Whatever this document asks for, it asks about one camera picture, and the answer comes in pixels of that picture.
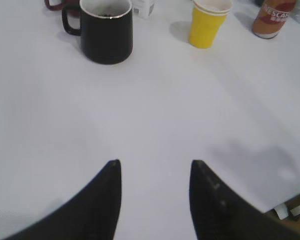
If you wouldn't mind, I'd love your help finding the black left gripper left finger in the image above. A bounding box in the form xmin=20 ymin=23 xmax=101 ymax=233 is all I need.
xmin=8 ymin=159 xmax=121 ymax=240

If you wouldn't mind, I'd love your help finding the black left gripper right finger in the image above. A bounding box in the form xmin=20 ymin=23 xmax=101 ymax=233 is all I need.
xmin=189 ymin=160 xmax=300 ymax=240

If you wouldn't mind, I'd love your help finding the black ceramic mug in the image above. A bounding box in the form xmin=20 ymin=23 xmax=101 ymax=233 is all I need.
xmin=61 ymin=0 xmax=133 ymax=65

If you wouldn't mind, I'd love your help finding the Nescafe coffee bottle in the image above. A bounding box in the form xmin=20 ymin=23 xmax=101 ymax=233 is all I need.
xmin=252 ymin=0 xmax=296 ymax=39

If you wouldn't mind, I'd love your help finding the yellow paper cup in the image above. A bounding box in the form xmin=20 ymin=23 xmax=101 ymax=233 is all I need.
xmin=189 ymin=0 xmax=233 ymax=49

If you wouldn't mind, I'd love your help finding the dark red ceramic mug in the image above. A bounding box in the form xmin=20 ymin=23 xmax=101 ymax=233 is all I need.
xmin=44 ymin=0 xmax=78 ymax=11

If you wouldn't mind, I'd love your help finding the white plastic milk bottle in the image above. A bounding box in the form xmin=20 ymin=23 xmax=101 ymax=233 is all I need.
xmin=131 ymin=0 xmax=156 ymax=19

